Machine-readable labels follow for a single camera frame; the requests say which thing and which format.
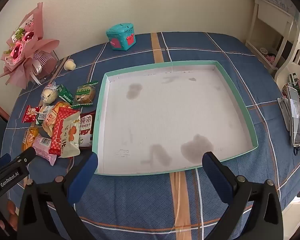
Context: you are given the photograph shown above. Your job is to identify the teal toy box pink doors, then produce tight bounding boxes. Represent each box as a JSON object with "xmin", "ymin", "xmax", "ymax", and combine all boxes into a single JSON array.
[{"xmin": 105, "ymin": 22, "xmax": 137, "ymax": 51}]

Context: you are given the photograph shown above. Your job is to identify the white and green snack packet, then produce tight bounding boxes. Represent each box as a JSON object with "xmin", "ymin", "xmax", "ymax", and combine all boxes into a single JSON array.
[{"xmin": 36, "ymin": 106, "xmax": 54, "ymax": 125}]

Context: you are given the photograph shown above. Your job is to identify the brown and white biscuit packet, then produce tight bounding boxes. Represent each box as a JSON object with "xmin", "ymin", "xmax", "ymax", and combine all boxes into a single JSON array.
[{"xmin": 79, "ymin": 110, "xmax": 97, "ymax": 148}]

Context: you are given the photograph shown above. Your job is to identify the white wooden shelf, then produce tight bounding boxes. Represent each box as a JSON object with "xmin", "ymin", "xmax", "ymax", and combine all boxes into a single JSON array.
[{"xmin": 245, "ymin": 0, "xmax": 297, "ymax": 70}]

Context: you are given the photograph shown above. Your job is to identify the yellow clear cake packet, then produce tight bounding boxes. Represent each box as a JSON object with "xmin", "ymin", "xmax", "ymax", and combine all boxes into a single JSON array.
[{"xmin": 21, "ymin": 126, "xmax": 39, "ymax": 152}]

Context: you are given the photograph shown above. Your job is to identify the cream pudding cup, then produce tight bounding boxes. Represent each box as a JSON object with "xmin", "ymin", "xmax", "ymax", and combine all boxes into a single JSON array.
[{"xmin": 64, "ymin": 59, "xmax": 76, "ymax": 71}]

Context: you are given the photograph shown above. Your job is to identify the orange and white snack packet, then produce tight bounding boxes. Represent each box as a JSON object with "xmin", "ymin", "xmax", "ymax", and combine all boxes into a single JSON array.
[{"xmin": 42, "ymin": 101, "xmax": 73, "ymax": 138}]

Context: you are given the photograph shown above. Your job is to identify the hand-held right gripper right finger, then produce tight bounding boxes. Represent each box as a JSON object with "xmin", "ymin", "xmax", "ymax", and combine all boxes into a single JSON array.
[{"xmin": 202, "ymin": 151, "xmax": 284, "ymax": 240}]

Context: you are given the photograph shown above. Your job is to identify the person's left hand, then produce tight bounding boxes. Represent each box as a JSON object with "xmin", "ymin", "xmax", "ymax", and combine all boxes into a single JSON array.
[{"xmin": 0, "ymin": 200, "xmax": 17, "ymax": 233}]

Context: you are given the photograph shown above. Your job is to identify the dark green snack packet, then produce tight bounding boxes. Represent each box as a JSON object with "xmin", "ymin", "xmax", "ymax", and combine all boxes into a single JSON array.
[{"xmin": 55, "ymin": 84, "xmax": 74, "ymax": 105}]

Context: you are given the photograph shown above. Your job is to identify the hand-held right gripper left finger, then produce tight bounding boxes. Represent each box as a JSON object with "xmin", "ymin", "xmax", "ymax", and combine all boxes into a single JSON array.
[{"xmin": 16, "ymin": 152, "xmax": 99, "ymax": 240}]

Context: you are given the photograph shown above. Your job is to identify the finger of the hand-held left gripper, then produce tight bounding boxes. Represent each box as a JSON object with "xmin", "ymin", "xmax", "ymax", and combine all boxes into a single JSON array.
[
  {"xmin": 14, "ymin": 147, "xmax": 37, "ymax": 167},
  {"xmin": 0, "ymin": 154, "xmax": 12, "ymax": 172}
]

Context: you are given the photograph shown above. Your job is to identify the blue plaid tablecloth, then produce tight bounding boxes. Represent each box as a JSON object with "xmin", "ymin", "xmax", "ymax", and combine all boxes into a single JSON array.
[{"xmin": 5, "ymin": 32, "xmax": 300, "ymax": 240}]

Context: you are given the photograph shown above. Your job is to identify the pink flower bouquet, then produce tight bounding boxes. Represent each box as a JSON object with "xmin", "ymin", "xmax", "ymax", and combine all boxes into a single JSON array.
[{"xmin": 0, "ymin": 2, "xmax": 60, "ymax": 89}]

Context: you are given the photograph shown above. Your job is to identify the small red snack packet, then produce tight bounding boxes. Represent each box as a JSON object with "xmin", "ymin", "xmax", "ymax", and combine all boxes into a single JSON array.
[{"xmin": 21, "ymin": 104, "xmax": 42, "ymax": 123}]

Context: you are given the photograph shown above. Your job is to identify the green-edged clear cake packet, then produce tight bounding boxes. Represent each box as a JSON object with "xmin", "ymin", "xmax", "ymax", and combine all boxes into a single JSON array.
[{"xmin": 72, "ymin": 80, "xmax": 99, "ymax": 108}]

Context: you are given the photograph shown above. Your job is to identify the red and cream biscuit packet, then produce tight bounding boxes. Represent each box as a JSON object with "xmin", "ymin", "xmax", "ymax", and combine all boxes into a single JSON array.
[{"xmin": 48, "ymin": 106, "xmax": 81, "ymax": 158}]

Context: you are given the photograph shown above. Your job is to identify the pink snack packet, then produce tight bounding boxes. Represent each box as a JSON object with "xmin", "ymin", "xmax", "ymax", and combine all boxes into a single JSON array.
[{"xmin": 32, "ymin": 134, "xmax": 57, "ymax": 166}]

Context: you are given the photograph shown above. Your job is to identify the teal-rimmed white box tray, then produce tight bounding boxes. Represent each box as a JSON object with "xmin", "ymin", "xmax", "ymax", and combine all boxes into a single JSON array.
[{"xmin": 92, "ymin": 60, "xmax": 259, "ymax": 176}]

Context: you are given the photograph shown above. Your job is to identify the clear glass vase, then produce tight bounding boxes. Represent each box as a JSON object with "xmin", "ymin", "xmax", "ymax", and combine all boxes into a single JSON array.
[{"xmin": 32, "ymin": 50, "xmax": 59, "ymax": 81}]

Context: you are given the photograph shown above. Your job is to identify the clear-wrapped white bun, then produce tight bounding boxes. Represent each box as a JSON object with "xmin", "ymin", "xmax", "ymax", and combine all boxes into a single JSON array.
[{"xmin": 40, "ymin": 81, "xmax": 58, "ymax": 107}]

